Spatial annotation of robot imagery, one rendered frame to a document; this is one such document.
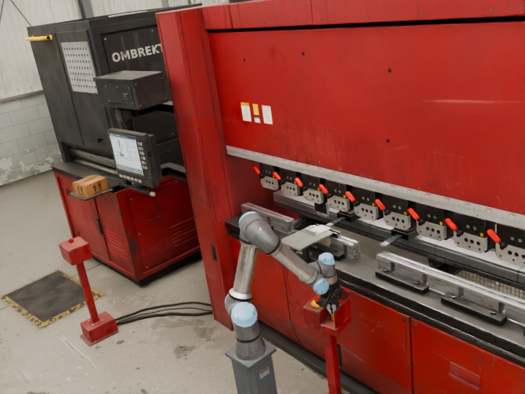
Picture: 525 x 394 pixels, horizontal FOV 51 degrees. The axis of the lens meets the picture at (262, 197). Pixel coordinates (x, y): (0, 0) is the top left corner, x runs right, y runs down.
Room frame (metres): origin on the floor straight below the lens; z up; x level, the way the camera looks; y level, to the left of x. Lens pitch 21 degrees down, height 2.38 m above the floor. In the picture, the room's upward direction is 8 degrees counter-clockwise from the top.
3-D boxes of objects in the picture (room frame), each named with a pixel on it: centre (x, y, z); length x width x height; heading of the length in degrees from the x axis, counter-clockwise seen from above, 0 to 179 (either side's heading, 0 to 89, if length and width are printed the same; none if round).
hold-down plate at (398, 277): (2.43, -0.64, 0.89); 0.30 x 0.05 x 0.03; 36
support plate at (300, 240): (2.86, -0.21, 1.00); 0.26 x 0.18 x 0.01; 126
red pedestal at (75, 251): (3.72, 1.42, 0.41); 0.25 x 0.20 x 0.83; 126
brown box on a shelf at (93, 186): (4.29, 1.39, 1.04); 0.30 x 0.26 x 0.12; 40
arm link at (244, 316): (2.19, 0.16, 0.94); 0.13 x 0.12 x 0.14; 13
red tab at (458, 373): (2.03, -0.81, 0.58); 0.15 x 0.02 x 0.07; 36
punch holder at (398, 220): (2.48, -0.67, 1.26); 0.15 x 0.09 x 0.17; 36
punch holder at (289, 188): (3.13, -0.20, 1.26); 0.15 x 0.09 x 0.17; 36
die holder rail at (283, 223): (3.40, -0.01, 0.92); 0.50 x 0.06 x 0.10; 36
